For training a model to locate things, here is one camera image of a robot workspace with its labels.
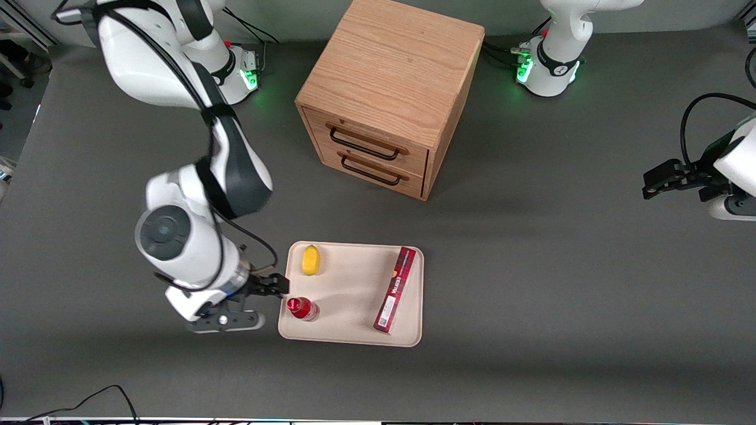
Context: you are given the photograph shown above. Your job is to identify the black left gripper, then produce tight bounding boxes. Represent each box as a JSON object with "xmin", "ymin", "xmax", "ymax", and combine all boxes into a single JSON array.
[{"xmin": 642, "ymin": 131, "xmax": 738, "ymax": 202}]

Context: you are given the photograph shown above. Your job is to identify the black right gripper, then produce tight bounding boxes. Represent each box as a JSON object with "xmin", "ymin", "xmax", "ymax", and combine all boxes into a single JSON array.
[{"xmin": 227, "ymin": 273, "xmax": 291, "ymax": 312}]

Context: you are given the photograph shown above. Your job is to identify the red coke bottle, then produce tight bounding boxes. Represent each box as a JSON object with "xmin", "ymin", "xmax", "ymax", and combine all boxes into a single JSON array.
[{"xmin": 287, "ymin": 296, "xmax": 321, "ymax": 323}]

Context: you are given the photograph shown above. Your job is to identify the beige plastic tray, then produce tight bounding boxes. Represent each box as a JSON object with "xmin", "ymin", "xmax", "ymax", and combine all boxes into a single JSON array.
[{"xmin": 278, "ymin": 241, "xmax": 425, "ymax": 348}]

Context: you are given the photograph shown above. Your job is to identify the red cardboard snack box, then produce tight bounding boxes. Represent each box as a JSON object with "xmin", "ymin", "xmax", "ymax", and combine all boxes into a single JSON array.
[{"xmin": 373, "ymin": 246, "xmax": 418, "ymax": 335}]

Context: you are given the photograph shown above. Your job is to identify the wooden two-drawer cabinet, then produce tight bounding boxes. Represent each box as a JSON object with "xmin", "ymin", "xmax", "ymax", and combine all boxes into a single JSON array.
[{"xmin": 295, "ymin": 0, "xmax": 486, "ymax": 202}]

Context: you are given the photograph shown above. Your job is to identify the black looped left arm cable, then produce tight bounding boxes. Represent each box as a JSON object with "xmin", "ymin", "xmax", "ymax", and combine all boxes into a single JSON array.
[{"xmin": 679, "ymin": 93, "xmax": 756, "ymax": 167}]

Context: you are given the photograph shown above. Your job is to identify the black drawer handle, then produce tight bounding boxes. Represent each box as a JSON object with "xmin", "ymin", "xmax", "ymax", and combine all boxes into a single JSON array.
[
  {"xmin": 329, "ymin": 127, "xmax": 400, "ymax": 161},
  {"xmin": 341, "ymin": 155, "xmax": 402, "ymax": 187}
]

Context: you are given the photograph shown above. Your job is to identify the black cable on table edge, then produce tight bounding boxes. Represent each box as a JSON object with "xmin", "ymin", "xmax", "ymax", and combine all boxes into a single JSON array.
[{"xmin": 24, "ymin": 385, "xmax": 140, "ymax": 424}]

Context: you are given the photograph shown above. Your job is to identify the black left arm base cables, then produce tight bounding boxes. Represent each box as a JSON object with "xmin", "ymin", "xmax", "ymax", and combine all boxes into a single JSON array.
[{"xmin": 481, "ymin": 18, "xmax": 553, "ymax": 70}]

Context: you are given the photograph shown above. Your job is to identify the black arm base cables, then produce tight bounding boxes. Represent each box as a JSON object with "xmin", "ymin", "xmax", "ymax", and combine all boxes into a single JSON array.
[
  {"xmin": 481, "ymin": 18, "xmax": 553, "ymax": 70},
  {"xmin": 224, "ymin": 7, "xmax": 282, "ymax": 73}
]

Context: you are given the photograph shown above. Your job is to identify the black right arm base cables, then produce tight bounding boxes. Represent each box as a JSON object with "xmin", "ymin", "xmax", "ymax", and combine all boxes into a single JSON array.
[{"xmin": 224, "ymin": 7, "xmax": 282, "ymax": 73}]

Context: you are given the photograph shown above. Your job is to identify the aluminium frame rail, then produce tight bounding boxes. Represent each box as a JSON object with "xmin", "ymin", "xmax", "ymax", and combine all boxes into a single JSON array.
[{"xmin": 0, "ymin": 0, "xmax": 60, "ymax": 53}]

